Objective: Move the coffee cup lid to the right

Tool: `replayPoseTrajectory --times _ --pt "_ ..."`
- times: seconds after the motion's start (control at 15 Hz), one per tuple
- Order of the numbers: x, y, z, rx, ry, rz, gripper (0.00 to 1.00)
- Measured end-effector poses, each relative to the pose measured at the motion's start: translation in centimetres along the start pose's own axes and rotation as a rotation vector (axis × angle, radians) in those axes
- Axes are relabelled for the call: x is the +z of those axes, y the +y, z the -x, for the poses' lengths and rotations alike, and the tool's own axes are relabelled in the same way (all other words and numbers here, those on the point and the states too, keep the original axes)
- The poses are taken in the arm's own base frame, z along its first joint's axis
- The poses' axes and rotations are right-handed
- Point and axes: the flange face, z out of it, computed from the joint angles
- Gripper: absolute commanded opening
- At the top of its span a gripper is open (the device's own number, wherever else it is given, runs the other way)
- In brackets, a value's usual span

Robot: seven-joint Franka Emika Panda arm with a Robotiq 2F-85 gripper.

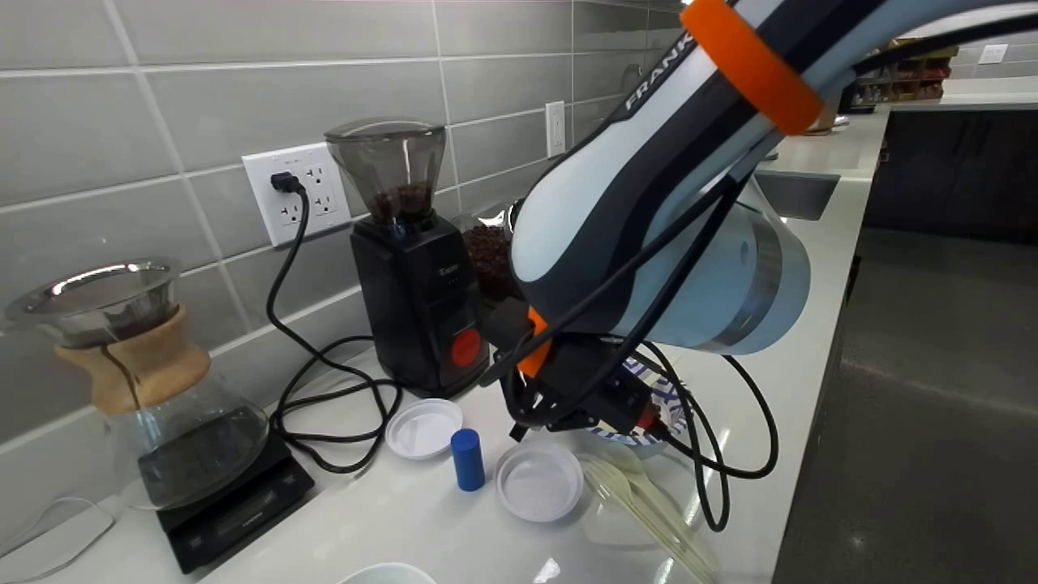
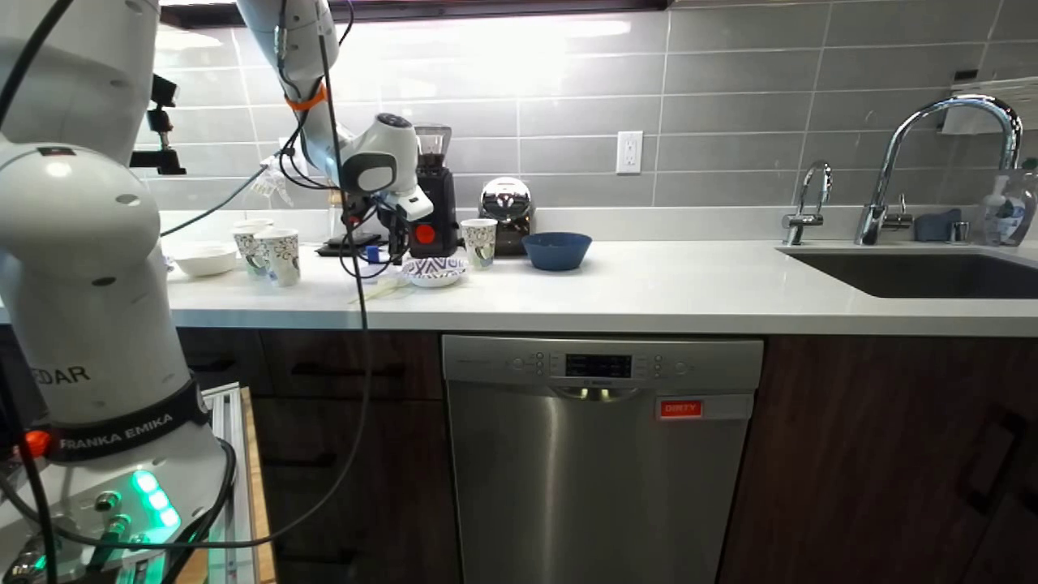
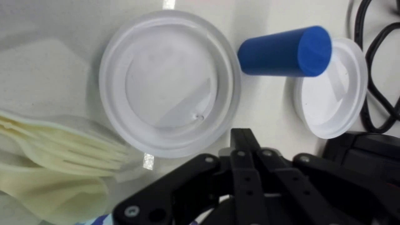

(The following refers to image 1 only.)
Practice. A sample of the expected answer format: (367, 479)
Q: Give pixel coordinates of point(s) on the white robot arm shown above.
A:
(639, 236)

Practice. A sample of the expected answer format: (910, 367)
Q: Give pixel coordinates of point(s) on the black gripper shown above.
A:
(557, 383)

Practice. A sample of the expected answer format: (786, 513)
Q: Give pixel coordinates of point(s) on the blue patterned paper plate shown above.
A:
(665, 404)

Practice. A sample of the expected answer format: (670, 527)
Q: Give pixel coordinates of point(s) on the small blue cylinder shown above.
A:
(469, 462)

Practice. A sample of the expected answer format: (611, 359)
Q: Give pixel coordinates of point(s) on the white cup bottom edge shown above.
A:
(391, 573)

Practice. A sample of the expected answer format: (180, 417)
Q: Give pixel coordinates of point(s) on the white lid near grinder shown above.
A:
(422, 429)

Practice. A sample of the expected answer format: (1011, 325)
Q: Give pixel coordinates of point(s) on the white coffee cup lid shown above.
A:
(539, 484)

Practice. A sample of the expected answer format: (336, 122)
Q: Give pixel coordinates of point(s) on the kitchen sink basin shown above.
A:
(796, 192)

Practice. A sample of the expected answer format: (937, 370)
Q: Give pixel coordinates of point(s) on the black coffee grinder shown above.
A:
(410, 260)

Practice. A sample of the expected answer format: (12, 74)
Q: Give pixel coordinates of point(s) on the glass pour-over coffee carafe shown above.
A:
(126, 337)

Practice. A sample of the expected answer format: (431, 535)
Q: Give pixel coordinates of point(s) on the black digital kitchen scale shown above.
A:
(239, 513)

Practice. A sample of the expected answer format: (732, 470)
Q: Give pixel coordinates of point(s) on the clear plastic fork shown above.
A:
(639, 500)

